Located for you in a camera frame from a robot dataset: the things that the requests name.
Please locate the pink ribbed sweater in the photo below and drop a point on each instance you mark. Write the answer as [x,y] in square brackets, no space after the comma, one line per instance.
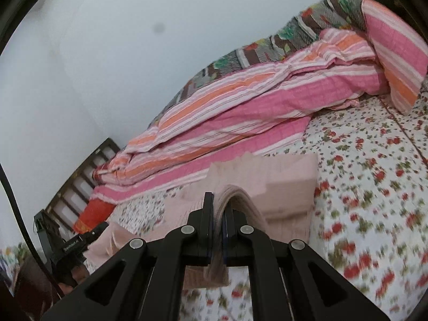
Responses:
[287,187]

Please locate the person's left hand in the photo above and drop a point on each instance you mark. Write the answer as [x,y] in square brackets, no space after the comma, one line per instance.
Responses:
[80,271]

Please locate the colourful floral patchwork quilt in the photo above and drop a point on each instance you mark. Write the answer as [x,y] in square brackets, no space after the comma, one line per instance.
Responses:
[267,46]

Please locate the pink orange striped quilt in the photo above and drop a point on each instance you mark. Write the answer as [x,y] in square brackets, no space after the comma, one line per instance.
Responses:
[267,107]

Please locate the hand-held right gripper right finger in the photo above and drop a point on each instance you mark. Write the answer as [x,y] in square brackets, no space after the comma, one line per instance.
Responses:
[230,227]

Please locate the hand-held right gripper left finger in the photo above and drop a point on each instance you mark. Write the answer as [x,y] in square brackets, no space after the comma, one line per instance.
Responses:
[207,214]

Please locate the red pillow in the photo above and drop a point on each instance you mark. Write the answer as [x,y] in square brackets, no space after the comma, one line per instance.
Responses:
[95,214]

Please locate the dark wooden headboard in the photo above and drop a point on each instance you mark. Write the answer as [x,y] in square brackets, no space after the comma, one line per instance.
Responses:
[100,147]

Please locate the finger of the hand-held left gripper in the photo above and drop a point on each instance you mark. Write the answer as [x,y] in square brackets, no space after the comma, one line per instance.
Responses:
[100,229]

